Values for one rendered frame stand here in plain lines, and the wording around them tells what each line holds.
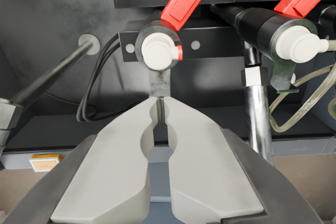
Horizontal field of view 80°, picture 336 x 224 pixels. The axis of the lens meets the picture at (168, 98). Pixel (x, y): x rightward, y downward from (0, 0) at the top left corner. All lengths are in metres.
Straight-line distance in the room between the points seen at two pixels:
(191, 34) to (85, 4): 0.23
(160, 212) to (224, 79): 0.49
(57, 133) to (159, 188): 0.42
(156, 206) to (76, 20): 0.60
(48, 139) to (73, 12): 0.24
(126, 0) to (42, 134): 0.33
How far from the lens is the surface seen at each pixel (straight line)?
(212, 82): 0.45
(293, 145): 0.44
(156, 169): 0.81
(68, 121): 0.49
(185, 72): 0.43
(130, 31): 0.25
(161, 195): 0.75
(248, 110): 0.18
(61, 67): 0.30
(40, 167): 0.45
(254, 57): 0.19
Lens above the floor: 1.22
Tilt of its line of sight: 60 degrees down
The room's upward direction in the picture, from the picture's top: 177 degrees clockwise
